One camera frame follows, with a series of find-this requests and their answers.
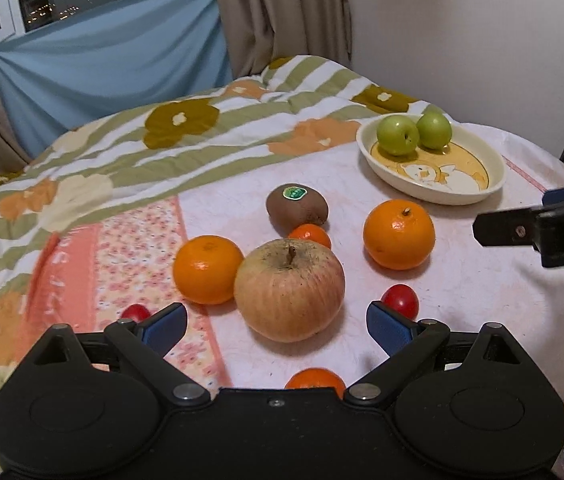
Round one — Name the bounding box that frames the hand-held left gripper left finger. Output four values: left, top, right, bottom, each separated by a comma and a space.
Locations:
32, 302, 212, 406

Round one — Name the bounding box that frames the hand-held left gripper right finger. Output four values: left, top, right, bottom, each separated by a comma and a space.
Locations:
344, 301, 524, 406

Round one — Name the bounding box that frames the red cherry tomato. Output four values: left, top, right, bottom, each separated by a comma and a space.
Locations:
381, 284, 420, 321
120, 303, 153, 325

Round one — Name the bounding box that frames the cream oval bowl with print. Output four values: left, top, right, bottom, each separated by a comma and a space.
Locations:
356, 114, 507, 206

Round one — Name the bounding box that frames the large orange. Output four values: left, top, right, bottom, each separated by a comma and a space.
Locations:
172, 235, 245, 306
362, 199, 436, 271

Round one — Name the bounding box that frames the small mandarin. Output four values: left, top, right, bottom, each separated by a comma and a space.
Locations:
288, 223, 333, 252
284, 367, 347, 392

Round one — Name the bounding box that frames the large yellow-red apple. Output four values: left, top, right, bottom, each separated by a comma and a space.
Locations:
233, 238, 346, 344

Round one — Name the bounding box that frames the brown kiwi with green sticker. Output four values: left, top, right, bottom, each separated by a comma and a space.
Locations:
265, 183, 329, 229

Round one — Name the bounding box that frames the green plum right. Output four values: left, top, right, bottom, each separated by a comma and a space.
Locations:
416, 111, 453, 150

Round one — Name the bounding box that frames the green apple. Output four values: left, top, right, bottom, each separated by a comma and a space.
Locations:
376, 115, 421, 157

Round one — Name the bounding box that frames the floral striped quilt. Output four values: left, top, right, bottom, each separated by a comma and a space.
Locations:
0, 55, 458, 476

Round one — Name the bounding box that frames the blue cloth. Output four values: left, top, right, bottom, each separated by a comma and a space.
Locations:
0, 0, 234, 159

